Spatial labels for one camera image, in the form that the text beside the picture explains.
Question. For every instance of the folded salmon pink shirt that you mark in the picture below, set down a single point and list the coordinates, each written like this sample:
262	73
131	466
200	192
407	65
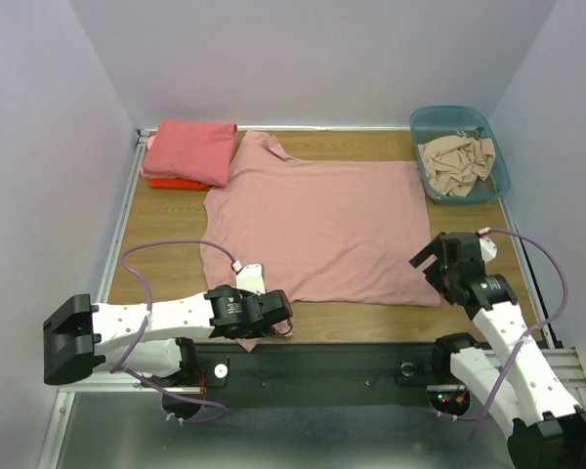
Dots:
197	151

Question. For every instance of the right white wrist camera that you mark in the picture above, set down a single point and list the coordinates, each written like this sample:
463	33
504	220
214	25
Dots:
488	247

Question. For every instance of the folded red shirt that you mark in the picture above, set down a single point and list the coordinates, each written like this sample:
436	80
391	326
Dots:
177	184

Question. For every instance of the teal plastic bin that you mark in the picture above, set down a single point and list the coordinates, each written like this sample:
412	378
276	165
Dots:
429	123

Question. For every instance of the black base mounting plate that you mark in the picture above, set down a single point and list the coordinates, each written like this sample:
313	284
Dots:
280	375

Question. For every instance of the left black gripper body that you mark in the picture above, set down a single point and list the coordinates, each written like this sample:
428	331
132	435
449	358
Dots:
258	332

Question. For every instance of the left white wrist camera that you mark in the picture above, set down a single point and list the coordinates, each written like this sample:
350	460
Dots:
249	277

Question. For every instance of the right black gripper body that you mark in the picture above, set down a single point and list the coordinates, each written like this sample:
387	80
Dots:
439	259

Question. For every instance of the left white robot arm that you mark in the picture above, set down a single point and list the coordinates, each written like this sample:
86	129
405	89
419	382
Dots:
80	336

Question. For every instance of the aluminium table frame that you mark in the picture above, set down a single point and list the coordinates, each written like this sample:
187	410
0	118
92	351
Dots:
107	420

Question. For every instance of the beige crumpled shirt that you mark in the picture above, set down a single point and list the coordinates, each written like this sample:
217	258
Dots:
453	164

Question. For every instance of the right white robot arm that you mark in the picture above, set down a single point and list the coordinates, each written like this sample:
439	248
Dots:
543	423

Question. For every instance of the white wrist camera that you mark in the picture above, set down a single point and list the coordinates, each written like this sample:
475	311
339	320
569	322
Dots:
488	247
249	277

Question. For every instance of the dusty pink t shirt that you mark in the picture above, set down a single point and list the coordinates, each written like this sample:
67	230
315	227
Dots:
335	236

